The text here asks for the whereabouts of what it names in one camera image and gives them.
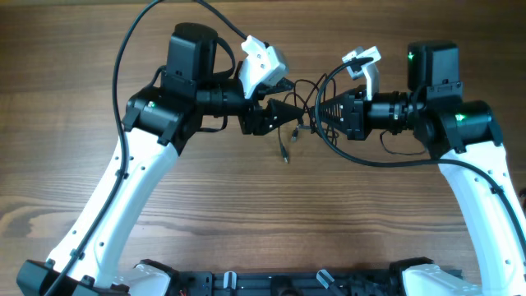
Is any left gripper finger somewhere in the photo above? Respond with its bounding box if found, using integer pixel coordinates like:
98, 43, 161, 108
262, 99, 304, 134
262, 77, 294, 96

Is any black USB cable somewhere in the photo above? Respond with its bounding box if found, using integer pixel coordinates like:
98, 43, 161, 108
277, 73, 340, 164

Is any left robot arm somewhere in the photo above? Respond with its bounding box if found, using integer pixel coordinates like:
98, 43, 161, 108
16, 23, 302, 295

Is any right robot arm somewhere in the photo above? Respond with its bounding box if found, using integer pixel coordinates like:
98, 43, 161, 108
311, 40, 525, 295

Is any right camera black cable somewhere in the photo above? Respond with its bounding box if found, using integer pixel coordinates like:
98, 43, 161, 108
314, 57, 526, 256

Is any camera black cable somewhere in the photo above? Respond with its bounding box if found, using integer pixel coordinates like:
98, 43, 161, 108
43, 0, 250, 296
314, 57, 526, 256

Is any left camera black cable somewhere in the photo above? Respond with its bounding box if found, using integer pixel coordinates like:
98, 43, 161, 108
43, 0, 250, 296

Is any left grey rail clip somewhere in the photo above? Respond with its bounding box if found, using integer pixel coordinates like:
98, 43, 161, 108
223, 271, 238, 290

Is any grey rail clip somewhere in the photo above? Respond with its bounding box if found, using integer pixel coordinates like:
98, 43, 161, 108
223, 271, 238, 290
316, 269, 335, 289

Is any right grey rail clip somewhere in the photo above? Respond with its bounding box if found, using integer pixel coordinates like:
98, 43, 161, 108
316, 269, 335, 289

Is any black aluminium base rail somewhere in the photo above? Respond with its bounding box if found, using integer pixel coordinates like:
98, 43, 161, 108
166, 270, 406, 296

